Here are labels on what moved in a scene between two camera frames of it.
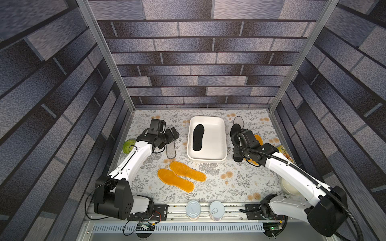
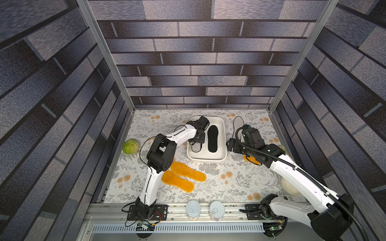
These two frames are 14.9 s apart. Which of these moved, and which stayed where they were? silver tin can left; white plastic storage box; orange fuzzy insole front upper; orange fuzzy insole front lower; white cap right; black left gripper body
Moved: black left gripper body
Stayed: silver tin can left; white cap right; white plastic storage box; orange fuzzy insole front upper; orange fuzzy insole front lower
